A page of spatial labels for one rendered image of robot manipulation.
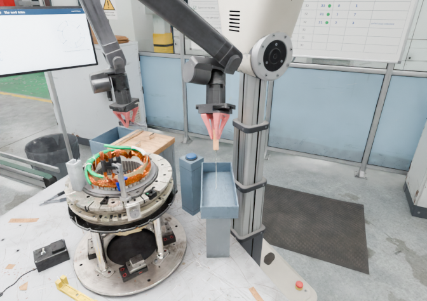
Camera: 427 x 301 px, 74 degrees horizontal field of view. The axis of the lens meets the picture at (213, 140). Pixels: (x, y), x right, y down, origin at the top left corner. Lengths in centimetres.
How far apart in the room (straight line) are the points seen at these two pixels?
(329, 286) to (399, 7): 211
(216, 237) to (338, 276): 130
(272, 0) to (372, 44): 201
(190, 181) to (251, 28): 60
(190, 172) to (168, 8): 64
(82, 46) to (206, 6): 150
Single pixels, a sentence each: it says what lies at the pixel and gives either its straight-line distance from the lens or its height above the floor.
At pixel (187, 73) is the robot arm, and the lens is 78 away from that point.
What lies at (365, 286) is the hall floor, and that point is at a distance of 218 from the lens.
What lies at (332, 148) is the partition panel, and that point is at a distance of 313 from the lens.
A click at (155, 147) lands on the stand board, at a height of 106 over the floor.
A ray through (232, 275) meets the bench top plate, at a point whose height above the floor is 78.
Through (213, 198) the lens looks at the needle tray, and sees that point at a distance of 91.
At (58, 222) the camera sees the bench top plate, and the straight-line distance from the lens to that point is 134.
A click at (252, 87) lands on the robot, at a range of 99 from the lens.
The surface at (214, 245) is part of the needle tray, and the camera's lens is 102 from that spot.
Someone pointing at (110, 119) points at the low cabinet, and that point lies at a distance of 332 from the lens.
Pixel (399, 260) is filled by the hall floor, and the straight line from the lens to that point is 245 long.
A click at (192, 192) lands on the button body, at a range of 114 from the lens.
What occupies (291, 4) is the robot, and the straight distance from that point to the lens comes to 92.
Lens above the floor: 158
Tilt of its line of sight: 26 degrees down
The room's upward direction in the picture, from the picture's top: straight up
